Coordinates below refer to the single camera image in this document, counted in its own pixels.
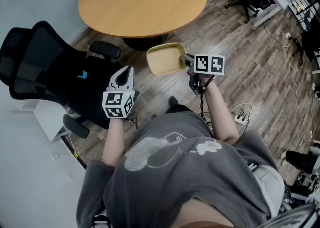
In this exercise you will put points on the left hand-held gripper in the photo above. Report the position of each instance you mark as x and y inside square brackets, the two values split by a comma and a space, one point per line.
[115, 102]

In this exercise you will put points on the white wall socket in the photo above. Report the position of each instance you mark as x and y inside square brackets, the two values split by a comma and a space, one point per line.
[56, 156]

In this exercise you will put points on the white low cabinet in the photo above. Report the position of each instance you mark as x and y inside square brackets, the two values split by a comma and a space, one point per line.
[47, 119]

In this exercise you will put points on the person's black trousers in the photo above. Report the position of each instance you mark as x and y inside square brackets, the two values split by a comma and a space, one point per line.
[178, 109]

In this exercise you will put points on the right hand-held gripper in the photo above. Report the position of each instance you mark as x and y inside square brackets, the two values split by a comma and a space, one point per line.
[207, 65]

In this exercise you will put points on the black mesh office chair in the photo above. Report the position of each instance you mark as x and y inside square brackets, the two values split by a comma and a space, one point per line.
[57, 72]

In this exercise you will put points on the black bag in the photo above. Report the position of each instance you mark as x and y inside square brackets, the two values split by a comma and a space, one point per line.
[300, 160]

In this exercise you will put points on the person's right forearm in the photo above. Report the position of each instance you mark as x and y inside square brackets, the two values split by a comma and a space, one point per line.
[220, 112]

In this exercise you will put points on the person's grey printed t-shirt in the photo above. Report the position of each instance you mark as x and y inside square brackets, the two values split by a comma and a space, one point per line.
[175, 172]

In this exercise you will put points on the white power strip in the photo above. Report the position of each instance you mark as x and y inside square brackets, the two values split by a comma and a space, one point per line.
[241, 119]

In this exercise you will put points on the person's left forearm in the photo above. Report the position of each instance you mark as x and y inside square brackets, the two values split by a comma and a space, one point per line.
[113, 139]

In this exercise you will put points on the beige rectangular tray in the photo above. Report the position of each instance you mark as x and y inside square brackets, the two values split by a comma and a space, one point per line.
[163, 60]

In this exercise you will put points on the person's black shoe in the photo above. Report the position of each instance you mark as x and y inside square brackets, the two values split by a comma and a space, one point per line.
[173, 102]
[154, 116]

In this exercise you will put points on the person's pale shorts pocket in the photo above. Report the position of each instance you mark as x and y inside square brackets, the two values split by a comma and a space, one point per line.
[271, 189]

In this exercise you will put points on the round wooden table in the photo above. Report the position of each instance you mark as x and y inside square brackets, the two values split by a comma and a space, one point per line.
[142, 2]

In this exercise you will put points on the white desk frame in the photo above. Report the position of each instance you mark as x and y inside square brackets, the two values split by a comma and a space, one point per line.
[271, 10]

